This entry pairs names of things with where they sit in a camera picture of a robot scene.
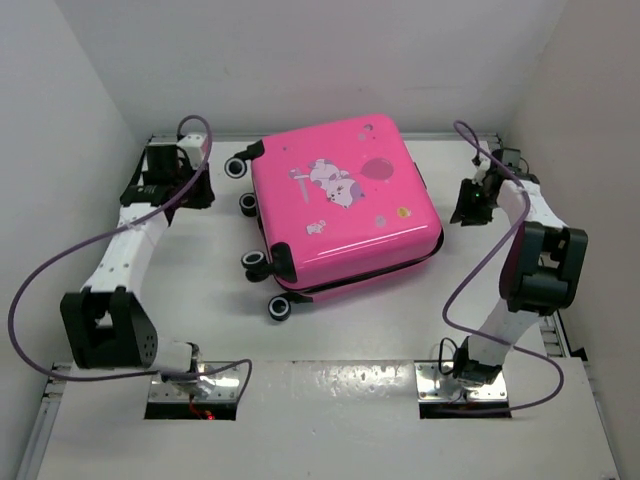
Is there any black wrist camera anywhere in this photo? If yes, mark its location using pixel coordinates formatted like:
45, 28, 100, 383
143, 144, 180, 185
490, 148, 523, 174

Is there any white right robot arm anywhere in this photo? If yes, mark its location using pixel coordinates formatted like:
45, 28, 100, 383
450, 168, 588, 385

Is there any pink hard-shell suitcase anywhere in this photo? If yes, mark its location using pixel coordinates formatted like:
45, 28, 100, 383
224, 114, 445, 322

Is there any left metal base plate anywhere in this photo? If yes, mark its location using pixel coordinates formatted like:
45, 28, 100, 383
148, 361, 243, 404

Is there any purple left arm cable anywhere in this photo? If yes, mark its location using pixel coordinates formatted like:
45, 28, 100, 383
7, 115, 253, 401

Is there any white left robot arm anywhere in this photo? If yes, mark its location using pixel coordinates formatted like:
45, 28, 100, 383
60, 132, 215, 382

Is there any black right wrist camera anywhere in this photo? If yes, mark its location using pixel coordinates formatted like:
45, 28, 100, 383
490, 148, 523, 174

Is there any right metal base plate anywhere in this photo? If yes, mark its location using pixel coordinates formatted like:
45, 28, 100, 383
414, 361, 508, 403

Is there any metal base plate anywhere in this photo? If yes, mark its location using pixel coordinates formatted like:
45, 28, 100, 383
148, 361, 243, 404
414, 361, 508, 403

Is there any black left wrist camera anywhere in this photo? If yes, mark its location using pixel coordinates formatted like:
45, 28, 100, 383
143, 144, 180, 185

